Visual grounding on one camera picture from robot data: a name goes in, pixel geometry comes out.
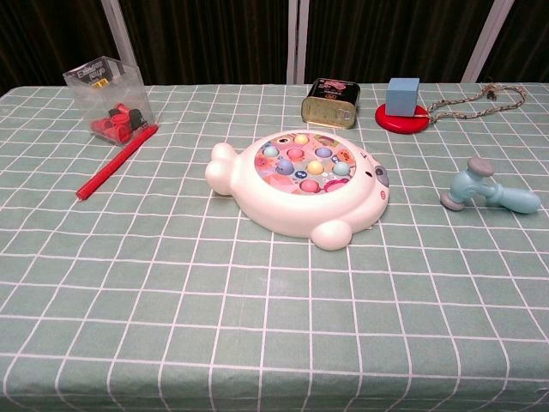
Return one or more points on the light blue toy hammer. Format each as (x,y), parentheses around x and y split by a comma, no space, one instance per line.
(463,189)

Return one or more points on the white fish-shaped toy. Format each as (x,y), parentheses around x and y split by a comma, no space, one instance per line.
(274,206)

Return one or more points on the black gold tin can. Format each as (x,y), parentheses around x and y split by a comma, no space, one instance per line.
(326,111)

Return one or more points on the green white checked tablecloth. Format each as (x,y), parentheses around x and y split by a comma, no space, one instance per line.
(274,326)

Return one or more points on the red round disc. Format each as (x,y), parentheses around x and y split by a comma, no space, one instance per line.
(399,125)

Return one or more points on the black plastic cap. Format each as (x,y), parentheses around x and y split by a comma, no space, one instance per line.
(136,119)

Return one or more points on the blue cube block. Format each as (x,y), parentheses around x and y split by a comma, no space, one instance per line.
(403,98)

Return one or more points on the red stick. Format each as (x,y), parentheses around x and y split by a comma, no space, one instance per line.
(111,165)

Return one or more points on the red plastic cap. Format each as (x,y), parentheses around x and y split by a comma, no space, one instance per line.
(122,132)

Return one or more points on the dark pleated curtain panel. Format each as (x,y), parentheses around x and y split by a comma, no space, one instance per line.
(386,38)
(532,34)
(43,34)
(206,38)

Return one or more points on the clear bag of items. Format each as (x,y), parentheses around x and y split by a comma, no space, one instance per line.
(86,94)

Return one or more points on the white screen frame post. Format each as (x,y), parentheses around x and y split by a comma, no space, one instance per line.
(297,43)
(489,43)
(123,40)

